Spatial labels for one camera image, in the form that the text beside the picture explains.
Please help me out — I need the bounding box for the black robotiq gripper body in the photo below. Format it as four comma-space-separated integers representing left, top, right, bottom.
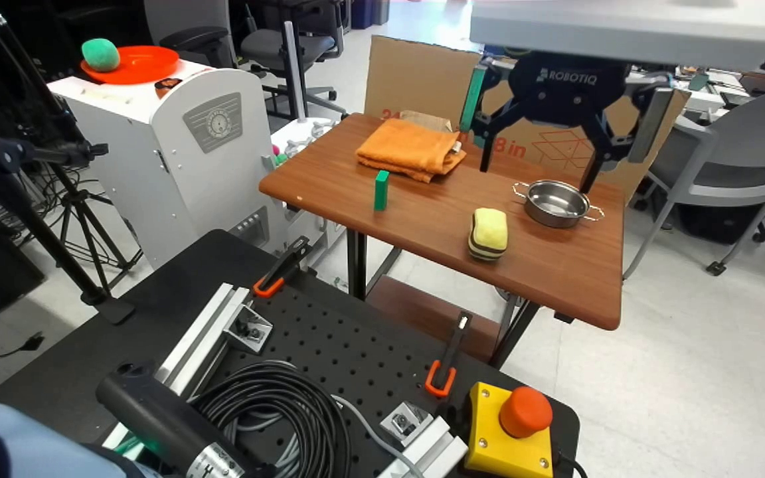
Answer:
507, 51, 633, 127

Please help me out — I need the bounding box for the yellow green sponge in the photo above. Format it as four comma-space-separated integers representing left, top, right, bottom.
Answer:
466, 204, 513, 265

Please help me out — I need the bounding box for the folded orange cloth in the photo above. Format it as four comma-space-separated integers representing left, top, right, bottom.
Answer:
354, 118, 471, 185

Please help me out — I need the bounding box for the brown wooden table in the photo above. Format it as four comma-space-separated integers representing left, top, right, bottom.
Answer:
259, 111, 629, 373

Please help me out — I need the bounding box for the grey plastic chair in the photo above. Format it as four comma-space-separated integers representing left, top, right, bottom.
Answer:
623, 87, 765, 282

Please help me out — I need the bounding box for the small green block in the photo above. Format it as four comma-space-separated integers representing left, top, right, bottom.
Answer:
372, 167, 393, 216

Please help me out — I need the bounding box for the grey metal pole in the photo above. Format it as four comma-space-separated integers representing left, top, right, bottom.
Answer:
279, 18, 309, 123

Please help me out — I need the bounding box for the black office chair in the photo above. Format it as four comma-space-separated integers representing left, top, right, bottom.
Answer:
238, 0, 350, 118

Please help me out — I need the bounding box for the black orange clamp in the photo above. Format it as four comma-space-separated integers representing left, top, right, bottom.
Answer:
424, 311, 477, 402
250, 234, 315, 304

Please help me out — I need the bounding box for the black perforated breadboard table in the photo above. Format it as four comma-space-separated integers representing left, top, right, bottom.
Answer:
0, 226, 584, 478

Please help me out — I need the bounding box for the yellow emergency stop box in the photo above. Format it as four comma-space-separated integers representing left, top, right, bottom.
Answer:
462, 381, 558, 478

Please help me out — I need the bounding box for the white machine cabinet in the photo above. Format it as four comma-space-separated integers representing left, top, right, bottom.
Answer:
45, 57, 331, 270

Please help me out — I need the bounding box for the orange plate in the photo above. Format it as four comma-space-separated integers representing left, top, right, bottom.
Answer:
78, 43, 184, 87

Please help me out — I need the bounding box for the green ball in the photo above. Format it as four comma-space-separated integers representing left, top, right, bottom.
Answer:
78, 35, 123, 75

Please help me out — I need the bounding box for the light blue padded object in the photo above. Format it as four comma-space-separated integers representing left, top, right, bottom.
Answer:
0, 399, 150, 478

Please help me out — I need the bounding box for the silver pot with handles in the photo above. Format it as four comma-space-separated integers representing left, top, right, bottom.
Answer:
510, 177, 608, 230

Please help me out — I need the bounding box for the short aluminium bracket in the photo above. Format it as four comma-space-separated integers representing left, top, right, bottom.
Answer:
374, 399, 473, 478

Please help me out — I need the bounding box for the thin grey cable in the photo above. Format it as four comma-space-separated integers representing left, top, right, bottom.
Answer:
332, 392, 424, 478

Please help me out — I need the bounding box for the coiled black cable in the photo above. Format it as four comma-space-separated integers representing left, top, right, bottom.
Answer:
190, 355, 356, 478

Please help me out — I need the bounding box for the long aluminium rail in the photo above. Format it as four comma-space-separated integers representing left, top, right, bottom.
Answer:
101, 278, 276, 454

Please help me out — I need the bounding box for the black cylindrical handle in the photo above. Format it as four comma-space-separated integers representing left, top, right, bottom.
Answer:
94, 370, 250, 478

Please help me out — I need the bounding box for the black camera tripod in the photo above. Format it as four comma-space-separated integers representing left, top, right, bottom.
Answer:
0, 0, 150, 309

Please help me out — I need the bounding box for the black floor cable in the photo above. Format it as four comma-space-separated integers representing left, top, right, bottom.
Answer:
0, 290, 49, 403

